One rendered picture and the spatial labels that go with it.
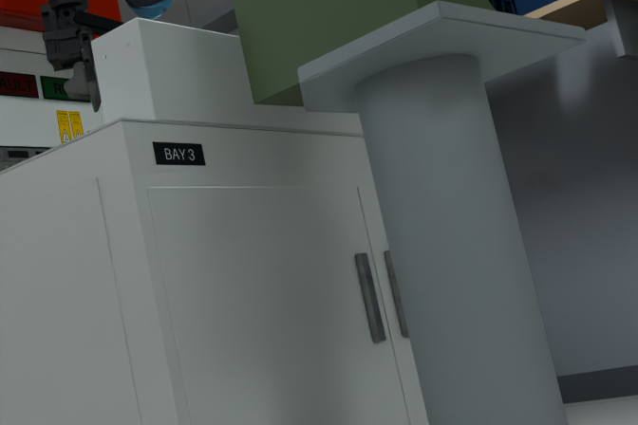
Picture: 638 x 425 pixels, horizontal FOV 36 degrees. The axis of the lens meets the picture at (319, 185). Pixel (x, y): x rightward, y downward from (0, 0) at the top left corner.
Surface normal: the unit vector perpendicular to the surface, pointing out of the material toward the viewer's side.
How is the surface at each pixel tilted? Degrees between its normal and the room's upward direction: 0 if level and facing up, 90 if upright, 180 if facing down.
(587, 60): 90
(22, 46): 90
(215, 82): 90
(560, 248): 90
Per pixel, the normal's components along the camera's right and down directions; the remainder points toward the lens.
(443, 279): -0.41, -0.05
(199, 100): 0.78, -0.26
